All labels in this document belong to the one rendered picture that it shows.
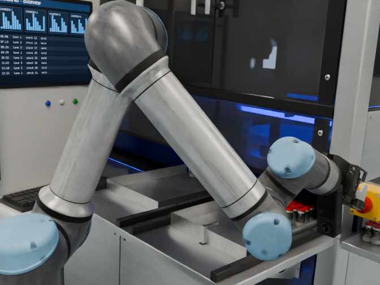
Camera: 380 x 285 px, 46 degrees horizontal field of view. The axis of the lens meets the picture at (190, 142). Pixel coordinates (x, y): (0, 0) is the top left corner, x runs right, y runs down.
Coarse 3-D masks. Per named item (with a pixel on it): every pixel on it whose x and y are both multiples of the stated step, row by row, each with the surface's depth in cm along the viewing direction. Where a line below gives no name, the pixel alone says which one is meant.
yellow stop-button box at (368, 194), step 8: (360, 184) 110; (368, 184) 110; (376, 184) 110; (368, 192) 106; (376, 192) 105; (376, 200) 105; (376, 208) 105; (360, 216) 108; (368, 216) 107; (376, 216) 105
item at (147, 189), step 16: (128, 176) 148; (144, 176) 153; (160, 176) 158; (176, 176) 160; (128, 192) 135; (144, 192) 142; (160, 192) 142; (176, 192) 143; (192, 192) 144; (208, 192) 138
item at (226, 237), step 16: (192, 208) 122; (208, 208) 126; (176, 224) 116; (192, 224) 111; (224, 224) 119; (304, 224) 113; (208, 240) 107; (224, 240) 103; (240, 240) 110; (240, 256) 100
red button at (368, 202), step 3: (366, 198) 105; (369, 198) 105; (366, 201) 104; (369, 201) 105; (366, 204) 104; (369, 204) 104; (372, 204) 105; (366, 207) 104; (369, 207) 104; (372, 207) 105; (357, 210) 106; (360, 210) 105; (363, 210) 105; (366, 210) 105; (369, 210) 105; (363, 213) 106
